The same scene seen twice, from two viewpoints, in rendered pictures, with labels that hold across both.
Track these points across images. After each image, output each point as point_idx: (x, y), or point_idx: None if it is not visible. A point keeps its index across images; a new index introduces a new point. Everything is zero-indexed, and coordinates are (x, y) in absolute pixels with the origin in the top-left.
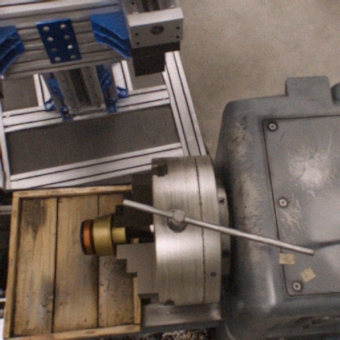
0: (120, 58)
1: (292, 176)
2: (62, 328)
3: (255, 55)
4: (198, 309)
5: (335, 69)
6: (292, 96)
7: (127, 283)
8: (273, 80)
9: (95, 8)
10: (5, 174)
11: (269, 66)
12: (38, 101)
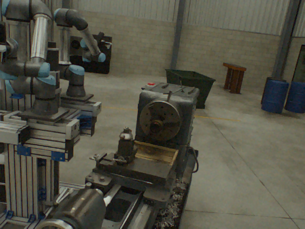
0: (78, 140)
1: (165, 92)
2: (170, 161)
3: (60, 177)
4: (175, 146)
5: (84, 165)
6: (146, 88)
7: (163, 150)
8: (74, 177)
9: (77, 115)
10: None
11: (68, 176)
12: (24, 224)
